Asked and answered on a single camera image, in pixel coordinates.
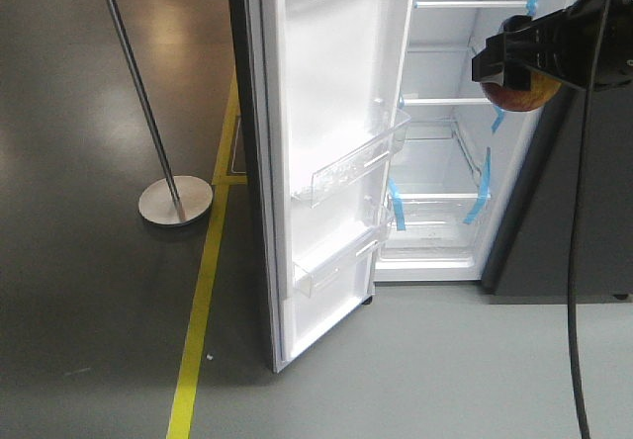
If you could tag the white open fridge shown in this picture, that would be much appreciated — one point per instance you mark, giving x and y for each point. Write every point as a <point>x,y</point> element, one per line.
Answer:
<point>524,204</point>

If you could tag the fridge door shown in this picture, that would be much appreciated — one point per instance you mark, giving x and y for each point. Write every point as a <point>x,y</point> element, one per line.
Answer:
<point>320,103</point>

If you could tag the red yellow apple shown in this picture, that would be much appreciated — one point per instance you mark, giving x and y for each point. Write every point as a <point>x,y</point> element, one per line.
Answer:
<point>542,89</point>

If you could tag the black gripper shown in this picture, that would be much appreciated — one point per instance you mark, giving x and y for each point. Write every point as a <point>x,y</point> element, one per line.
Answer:
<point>588,44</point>

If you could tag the matte silver stanchion post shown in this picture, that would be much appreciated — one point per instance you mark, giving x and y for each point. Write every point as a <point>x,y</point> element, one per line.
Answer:
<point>172,200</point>

